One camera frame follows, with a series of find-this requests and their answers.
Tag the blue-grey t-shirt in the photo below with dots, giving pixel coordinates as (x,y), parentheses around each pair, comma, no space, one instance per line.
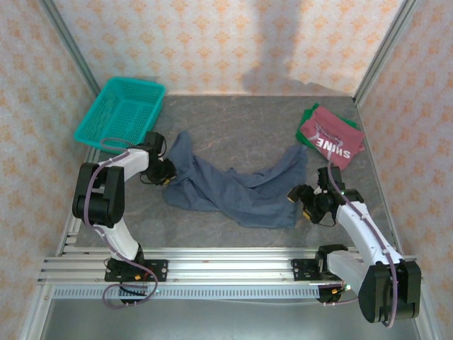
(247,202)

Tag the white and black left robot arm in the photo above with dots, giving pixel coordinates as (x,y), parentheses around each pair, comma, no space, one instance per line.
(134,157)

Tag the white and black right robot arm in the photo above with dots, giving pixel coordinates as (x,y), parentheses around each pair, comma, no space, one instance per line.
(357,226)

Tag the teal plastic basket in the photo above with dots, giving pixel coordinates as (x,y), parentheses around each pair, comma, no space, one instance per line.
(120,113)

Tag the maroon t-shirt with SHINE print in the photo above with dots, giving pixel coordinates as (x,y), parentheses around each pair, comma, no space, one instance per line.
(332,131)

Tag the green t-shirt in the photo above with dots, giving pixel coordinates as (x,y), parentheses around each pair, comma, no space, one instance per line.
(307,117)

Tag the grey metal panel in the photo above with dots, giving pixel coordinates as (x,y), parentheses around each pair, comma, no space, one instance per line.
(226,322)

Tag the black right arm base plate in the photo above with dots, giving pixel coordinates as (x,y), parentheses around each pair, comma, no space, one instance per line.
(301,269)

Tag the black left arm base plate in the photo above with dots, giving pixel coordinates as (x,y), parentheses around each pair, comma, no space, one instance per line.
(161,265)

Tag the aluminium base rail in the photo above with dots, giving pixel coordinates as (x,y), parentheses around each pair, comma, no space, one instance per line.
(226,265)

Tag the aluminium frame post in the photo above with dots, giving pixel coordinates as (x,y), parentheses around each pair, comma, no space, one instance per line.
(385,46)
(70,46)

